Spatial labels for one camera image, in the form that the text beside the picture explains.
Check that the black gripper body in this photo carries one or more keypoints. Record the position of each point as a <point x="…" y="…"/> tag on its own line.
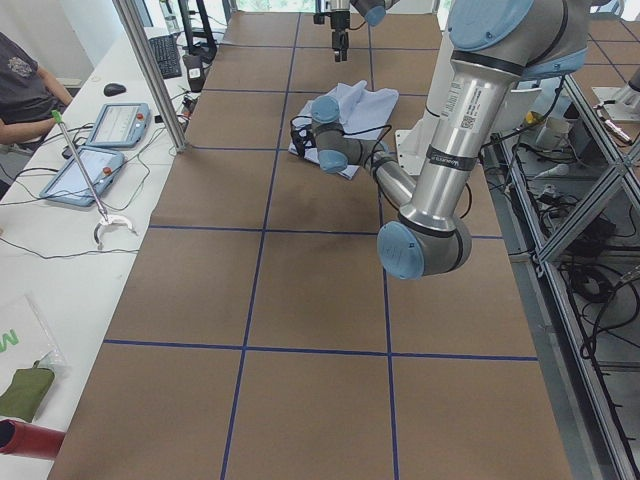
<point x="300" y="141"/>
<point x="339" y="22"/>

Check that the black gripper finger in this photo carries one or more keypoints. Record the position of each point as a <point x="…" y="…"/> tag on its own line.
<point x="343" y="46"/>
<point x="336" y="45"/>

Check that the light blue striped shirt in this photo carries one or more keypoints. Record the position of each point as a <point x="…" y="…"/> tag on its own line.
<point x="361" y="113"/>

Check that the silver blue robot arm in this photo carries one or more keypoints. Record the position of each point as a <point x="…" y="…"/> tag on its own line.
<point x="495" y="45"/>
<point x="372" y="11"/>

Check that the black keyboard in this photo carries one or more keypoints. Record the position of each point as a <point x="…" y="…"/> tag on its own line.
<point x="165" y="52"/>

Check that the upper teach pendant tablet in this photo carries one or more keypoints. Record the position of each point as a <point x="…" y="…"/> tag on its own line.
<point x="119" y="125"/>

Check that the teach pendant tablet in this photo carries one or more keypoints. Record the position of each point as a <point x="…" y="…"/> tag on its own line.
<point x="119" y="125"/>
<point x="69" y="185"/>

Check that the black computer mouse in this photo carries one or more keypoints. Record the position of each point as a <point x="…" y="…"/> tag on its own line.
<point x="113" y="89"/>

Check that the reacher grabber stick tool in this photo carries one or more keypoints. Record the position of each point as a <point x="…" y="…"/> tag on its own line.
<point x="107" y="219"/>

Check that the lower teach pendant tablet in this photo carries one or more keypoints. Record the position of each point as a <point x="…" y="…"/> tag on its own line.
<point x="69" y="185"/>

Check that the seated person dark shirt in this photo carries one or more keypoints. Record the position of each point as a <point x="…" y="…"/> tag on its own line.
<point x="29" y="94"/>

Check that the white plastic bag green print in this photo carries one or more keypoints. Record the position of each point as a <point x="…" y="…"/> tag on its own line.
<point x="27" y="341"/>

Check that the dark green object on table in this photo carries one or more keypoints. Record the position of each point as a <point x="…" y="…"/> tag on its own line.
<point x="26" y="392"/>

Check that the red cylinder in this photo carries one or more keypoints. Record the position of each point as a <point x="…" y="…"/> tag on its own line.
<point x="28" y="440"/>

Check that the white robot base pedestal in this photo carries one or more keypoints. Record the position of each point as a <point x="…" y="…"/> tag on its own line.
<point x="411" y="145"/>

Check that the aluminium frame post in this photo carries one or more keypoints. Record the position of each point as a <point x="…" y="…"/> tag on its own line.
<point x="131" y="21"/>

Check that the aluminium frame rack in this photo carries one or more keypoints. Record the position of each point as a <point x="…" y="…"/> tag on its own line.
<point x="571" y="211"/>

